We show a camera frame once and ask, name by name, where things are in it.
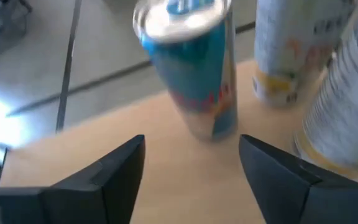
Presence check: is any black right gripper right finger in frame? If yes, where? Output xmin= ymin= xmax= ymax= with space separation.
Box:
xmin=239 ymin=134 xmax=358 ymax=224

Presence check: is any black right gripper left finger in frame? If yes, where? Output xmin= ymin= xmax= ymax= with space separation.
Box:
xmin=0 ymin=134 xmax=146 ymax=224

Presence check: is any tall white Celsius can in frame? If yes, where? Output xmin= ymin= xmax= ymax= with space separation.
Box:
xmin=253 ymin=0 xmax=358 ymax=108
xmin=292 ymin=0 xmax=358 ymax=177

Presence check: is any blue Red Bull can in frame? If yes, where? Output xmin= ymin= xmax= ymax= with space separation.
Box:
xmin=132 ymin=0 xmax=239 ymax=142

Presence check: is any dark grey floor object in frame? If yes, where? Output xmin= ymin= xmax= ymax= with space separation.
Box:
xmin=0 ymin=0 xmax=33 ymax=59

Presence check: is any wooden shelf with black frame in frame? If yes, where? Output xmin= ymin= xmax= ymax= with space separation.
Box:
xmin=0 ymin=58 xmax=358 ymax=224

